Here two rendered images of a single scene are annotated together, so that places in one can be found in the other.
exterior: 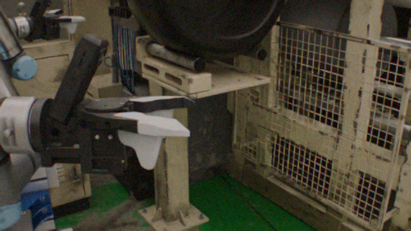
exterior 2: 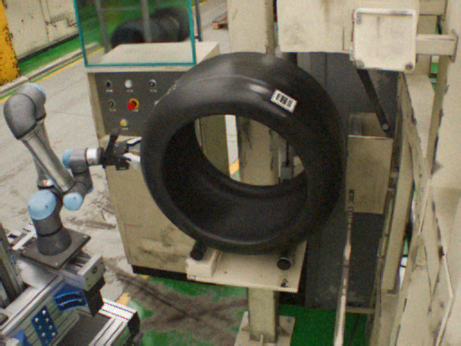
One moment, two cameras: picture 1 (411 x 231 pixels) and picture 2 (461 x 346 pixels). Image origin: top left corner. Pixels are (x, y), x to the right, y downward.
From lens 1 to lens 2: 137 cm
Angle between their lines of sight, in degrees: 47
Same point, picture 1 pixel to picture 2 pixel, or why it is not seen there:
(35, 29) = (107, 159)
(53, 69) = not seen: hidden behind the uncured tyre
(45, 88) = not seen: hidden behind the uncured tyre
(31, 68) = (74, 204)
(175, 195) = (257, 323)
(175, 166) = (258, 300)
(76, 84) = not seen: outside the picture
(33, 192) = (73, 286)
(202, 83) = (200, 270)
